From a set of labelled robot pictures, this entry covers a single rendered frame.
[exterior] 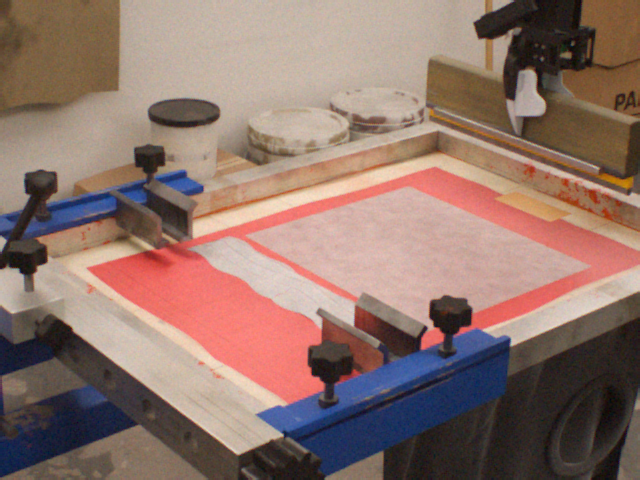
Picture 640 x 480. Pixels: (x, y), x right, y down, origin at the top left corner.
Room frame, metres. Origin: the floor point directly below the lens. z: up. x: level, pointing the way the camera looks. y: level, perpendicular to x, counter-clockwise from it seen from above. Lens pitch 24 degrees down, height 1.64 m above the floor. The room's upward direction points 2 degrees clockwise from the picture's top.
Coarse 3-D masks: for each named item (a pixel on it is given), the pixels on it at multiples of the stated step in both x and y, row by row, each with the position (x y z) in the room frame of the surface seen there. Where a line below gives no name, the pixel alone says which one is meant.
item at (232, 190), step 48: (384, 144) 1.82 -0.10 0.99; (432, 144) 1.89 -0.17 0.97; (480, 144) 1.83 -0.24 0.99; (240, 192) 1.64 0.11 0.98; (288, 192) 1.70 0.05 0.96; (576, 192) 1.68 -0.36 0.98; (48, 240) 1.45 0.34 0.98; (96, 240) 1.49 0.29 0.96; (96, 288) 1.30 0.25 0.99; (624, 288) 1.35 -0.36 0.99; (144, 336) 1.19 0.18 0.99; (528, 336) 1.22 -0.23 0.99; (576, 336) 1.27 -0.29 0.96
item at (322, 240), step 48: (384, 192) 1.71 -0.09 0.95; (432, 192) 1.72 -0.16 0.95; (480, 192) 1.72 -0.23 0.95; (192, 240) 1.52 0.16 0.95; (288, 240) 1.53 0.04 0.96; (336, 240) 1.54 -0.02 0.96; (384, 240) 1.54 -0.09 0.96; (432, 240) 1.54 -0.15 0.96; (144, 288) 1.38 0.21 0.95; (192, 288) 1.38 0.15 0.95; (240, 288) 1.38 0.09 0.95
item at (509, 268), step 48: (480, 240) 1.55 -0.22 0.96; (528, 240) 1.55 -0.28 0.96; (576, 240) 1.56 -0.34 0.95; (336, 288) 1.39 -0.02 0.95; (384, 288) 1.40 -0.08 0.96; (432, 288) 1.40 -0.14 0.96; (480, 288) 1.40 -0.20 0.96; (528, 288) 1.41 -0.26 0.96; (576, 288) 1.41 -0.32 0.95; (192, 336) 1.26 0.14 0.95; (240, 336) 1.26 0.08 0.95; (288, 336) 1.27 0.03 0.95; (432, 336) 1.28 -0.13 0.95; (288, 384) 1.16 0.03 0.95; (336, 384) 1.17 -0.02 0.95
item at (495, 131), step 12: (444, 108) 1.73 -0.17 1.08; (456, 120) 1.69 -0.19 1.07; (468, 120) 1.68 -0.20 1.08; (480, 120) 1.68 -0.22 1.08; (492, 132) 1.64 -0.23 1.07; (504, 132) 1.63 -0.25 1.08; (516, 144) 1.61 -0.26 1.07; (528, 144) 1.59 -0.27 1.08; (540, 144) 1.59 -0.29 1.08; (552, 156) 1.56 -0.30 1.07; (564, 156) 1.55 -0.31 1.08; (576, 156) 1.55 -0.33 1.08; (588, 168) 1.52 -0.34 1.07; (600, 168) 1.51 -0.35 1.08
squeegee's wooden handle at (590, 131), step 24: (432, 72) 1.75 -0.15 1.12; (456, 72) 1.72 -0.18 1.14; (480, 72) 1.69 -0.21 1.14; (432, 96) 1.75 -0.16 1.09; (456, 96) 1.71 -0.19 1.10; (480, 96) 1.68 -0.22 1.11; (504, 96) 1.65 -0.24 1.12; (552, 96) 1.59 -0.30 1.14; (504, 120) 1.65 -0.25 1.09; (528, 120) 1.61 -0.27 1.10; (552, 120) 1.58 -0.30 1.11; (576, 120) 1.55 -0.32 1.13; (600, 120) 1.53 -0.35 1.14; (624, 120) 1.50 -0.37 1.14; (552, 144) 1.58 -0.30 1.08; (576, 144) 1.55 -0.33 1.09; (600, 144) 1.52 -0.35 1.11; (624, 144) 1.49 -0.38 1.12; (624, 168) 1.49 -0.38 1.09
